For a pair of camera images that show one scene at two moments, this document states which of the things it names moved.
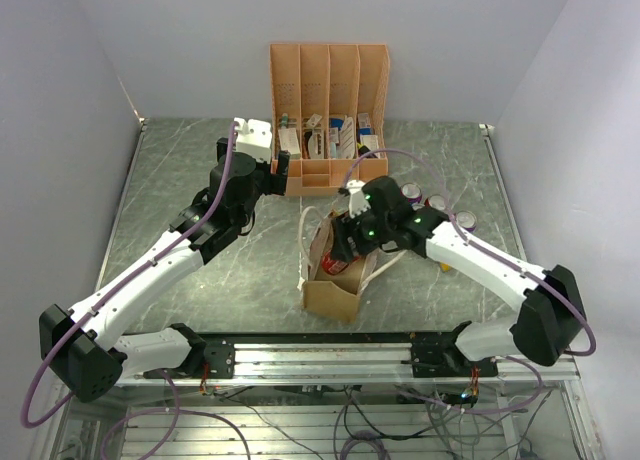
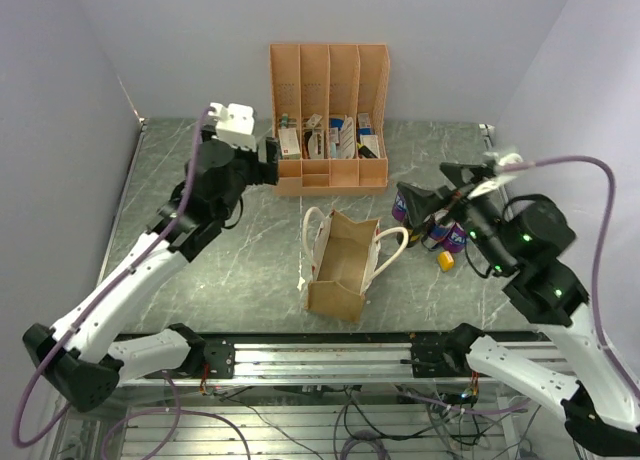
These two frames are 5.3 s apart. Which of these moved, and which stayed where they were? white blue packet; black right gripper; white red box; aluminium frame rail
Moved: black right gripper
Stayed: white blue packet; aluminium frame rail; white red box
